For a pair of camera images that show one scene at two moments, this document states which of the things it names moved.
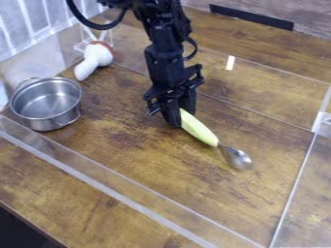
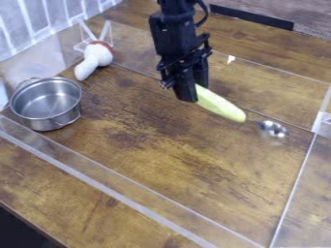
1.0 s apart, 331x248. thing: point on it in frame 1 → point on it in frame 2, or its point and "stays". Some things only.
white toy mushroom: [99, 53] stays
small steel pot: [45, 102] stays
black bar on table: [252, 16] stays
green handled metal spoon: [198, 129] → [270, 128]
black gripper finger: [171, 111] → [186, 85]
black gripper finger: [187, 101] → [200, 73]
